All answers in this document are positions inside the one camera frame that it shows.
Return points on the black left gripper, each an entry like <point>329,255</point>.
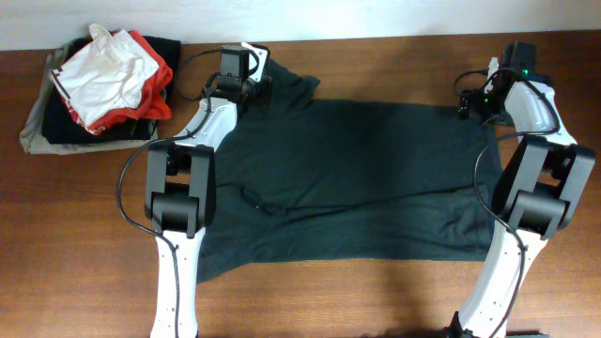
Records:
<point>266,93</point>

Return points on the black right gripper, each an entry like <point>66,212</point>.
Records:
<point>471,105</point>

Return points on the dark green t-shirt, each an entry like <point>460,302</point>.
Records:
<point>307,179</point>

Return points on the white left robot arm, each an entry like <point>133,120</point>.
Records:
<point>180,198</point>

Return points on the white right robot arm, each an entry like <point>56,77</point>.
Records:
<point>536,196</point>

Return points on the red folded garment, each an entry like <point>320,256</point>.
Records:
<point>154,103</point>

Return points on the white folded garment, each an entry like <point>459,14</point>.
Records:
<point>107,74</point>

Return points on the black folded garment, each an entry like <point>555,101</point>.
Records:
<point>58,127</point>

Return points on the grey folded garment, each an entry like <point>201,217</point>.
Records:
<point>33,142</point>

